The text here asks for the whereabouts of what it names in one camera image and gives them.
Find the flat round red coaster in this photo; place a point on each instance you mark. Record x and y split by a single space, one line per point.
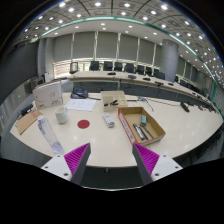
83 124

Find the flat brown cardboard piece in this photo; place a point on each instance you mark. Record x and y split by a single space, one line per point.
27 122

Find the white printed paper box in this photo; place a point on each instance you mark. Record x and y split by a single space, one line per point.
47 95

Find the brown red-sided cardboard box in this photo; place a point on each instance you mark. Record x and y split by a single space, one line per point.
133 117

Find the black marker pen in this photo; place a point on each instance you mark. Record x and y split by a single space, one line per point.
138 132

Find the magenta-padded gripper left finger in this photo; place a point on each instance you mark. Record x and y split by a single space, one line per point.
76 160

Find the black box device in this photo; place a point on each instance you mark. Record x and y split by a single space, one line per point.
26 109

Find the white paper sheet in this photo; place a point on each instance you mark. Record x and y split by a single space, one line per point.
80 104

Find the white ceramic cup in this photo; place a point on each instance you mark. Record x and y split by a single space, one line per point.
61 115

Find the small white divided box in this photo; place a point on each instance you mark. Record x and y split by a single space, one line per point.
115 96

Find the white remote control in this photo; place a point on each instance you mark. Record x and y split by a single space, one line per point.
109 120

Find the clear plastic water bottle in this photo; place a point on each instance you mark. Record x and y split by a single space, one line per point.
48 133

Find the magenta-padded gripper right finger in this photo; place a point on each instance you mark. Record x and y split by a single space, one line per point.
146 159

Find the small teal block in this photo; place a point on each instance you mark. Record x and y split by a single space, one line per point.
143 119

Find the black tool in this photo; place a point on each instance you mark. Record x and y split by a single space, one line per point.
111 103

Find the ceiling lights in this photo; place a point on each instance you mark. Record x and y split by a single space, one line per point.
97 4

